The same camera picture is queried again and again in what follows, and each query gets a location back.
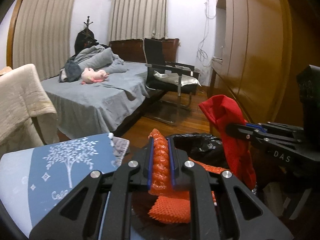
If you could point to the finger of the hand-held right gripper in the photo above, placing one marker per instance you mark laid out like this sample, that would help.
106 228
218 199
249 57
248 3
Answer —
237 130
255 127

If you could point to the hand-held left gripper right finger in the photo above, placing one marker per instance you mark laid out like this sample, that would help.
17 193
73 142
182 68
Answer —
173 165

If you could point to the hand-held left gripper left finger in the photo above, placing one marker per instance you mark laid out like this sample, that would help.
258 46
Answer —
150 165

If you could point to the red glove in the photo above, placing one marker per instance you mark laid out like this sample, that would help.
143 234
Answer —
232 160

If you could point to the trash bin with black bag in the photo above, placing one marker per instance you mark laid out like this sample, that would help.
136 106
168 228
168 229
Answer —
200 147

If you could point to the blue tree print tablecloth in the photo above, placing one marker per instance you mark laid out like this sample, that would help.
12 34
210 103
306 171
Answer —
82 160

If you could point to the wooden wardrobe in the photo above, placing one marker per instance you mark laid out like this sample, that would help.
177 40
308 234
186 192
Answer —
262 55

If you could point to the silver cushion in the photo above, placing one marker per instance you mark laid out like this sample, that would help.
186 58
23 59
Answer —
175 78

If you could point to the bed with grey sheet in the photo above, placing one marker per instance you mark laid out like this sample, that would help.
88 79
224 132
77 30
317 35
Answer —
95 100

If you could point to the pink plush toy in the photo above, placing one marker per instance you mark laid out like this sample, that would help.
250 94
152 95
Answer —
92 76

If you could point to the black chair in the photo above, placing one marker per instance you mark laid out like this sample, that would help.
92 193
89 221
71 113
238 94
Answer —
153 50

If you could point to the wooden headboard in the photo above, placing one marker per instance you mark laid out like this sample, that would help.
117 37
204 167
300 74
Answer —
127 51

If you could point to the grey duvet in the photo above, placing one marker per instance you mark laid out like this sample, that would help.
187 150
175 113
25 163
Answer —
97 57

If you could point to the dark blue clothing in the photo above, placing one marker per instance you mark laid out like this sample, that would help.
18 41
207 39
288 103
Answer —
71 72

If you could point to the black coat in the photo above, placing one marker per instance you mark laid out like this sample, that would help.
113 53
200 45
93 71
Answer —
85 41

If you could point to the beige striped blanket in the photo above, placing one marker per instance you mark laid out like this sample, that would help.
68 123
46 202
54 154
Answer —
22 105

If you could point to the beige curtain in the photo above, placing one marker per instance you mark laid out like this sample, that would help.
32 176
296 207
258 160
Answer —
45 30
138 15

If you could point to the wooden coat rack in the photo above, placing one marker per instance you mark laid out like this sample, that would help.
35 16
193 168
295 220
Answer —
87 23

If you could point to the tan blanket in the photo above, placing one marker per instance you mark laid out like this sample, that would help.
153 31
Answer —
5 70

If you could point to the wooden window frame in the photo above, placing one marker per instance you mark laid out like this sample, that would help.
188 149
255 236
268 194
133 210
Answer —
12 30

